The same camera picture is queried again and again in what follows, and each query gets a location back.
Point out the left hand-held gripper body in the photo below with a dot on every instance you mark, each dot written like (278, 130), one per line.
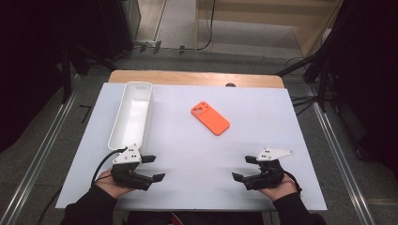
(125, 175)

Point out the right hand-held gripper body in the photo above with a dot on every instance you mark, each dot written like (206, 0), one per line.
(267, 175)

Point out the long white plastic bin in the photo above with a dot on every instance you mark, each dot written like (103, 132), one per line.
(134, 115)

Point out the orange phone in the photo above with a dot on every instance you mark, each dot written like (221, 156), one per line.
(211, 118)

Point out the person's left hand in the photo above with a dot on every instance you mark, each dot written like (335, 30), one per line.
(108, 184)

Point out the person's right hand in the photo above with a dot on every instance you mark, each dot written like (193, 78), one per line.
(281, 191)

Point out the white board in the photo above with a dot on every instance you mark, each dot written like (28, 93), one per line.
(187, 162)

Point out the wooden table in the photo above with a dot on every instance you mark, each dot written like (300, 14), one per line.
(194, 78)

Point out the black metal stand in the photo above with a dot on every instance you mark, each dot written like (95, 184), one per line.
(66, 81)
(322, 90)

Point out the dark cabinet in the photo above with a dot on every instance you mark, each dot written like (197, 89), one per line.
(131, 18)

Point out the light wooden shelf unit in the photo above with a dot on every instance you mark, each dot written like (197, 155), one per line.
(250, 12)

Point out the black curtain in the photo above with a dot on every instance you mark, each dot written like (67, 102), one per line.
(28, 62)
(369, 62)

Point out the aluminium floor rail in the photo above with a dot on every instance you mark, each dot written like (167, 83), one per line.
(44, 150)
(339, 156)

